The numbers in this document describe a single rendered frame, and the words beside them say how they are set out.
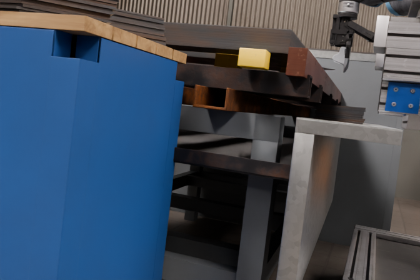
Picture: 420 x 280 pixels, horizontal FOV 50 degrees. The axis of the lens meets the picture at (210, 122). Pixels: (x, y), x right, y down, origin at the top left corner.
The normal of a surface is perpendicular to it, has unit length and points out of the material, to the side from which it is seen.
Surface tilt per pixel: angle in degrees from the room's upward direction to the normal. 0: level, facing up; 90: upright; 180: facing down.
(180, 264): 90
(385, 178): 90
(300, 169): 90
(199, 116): 90
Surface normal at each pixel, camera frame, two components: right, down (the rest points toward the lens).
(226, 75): -0.32, 0.00
